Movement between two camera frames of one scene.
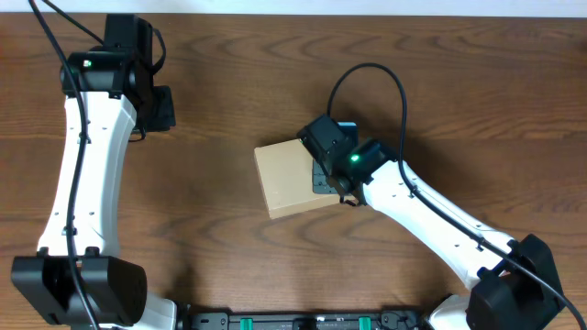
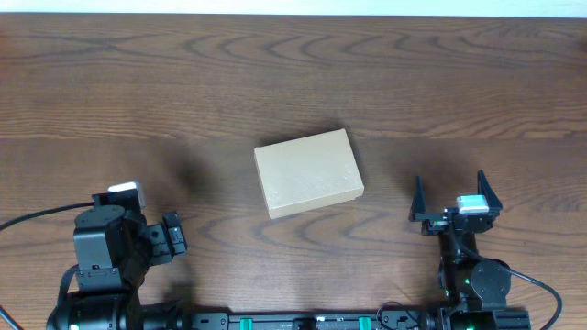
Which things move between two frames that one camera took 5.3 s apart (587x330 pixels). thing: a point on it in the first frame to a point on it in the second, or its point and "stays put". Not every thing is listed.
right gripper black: (322, 179) to (444, 218)
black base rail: (224, 321) stays put
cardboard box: (286, 175) stays put
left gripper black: (161, 110) to (173, 234)
